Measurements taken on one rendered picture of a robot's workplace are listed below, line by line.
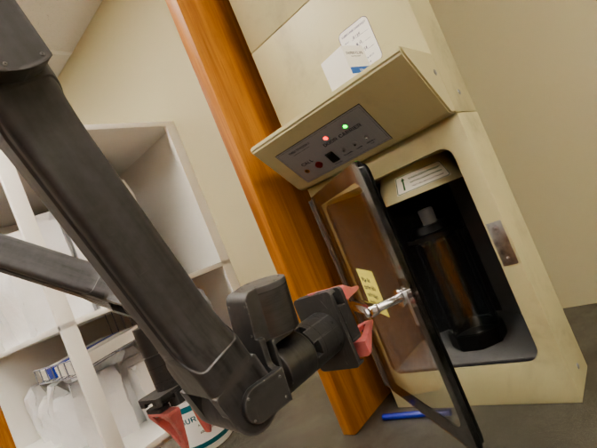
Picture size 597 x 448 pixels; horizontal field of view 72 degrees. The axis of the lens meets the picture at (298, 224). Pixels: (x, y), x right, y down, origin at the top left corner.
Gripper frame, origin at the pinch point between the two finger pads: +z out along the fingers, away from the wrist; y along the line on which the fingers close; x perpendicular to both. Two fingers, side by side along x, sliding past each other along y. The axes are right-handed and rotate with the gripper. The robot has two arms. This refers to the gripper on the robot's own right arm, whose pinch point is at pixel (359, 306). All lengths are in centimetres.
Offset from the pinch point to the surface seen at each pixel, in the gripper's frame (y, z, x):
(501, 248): -0.8, 17.3, -16.2
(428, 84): 25.4, 10.9, -18.0
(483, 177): 10.3, 17.4, -18.0
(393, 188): 14.4, 20.0, -2.3
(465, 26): 44, 61, -16
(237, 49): 56, 20, 19
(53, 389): -5, 2, 154
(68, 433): -20, -2, 142
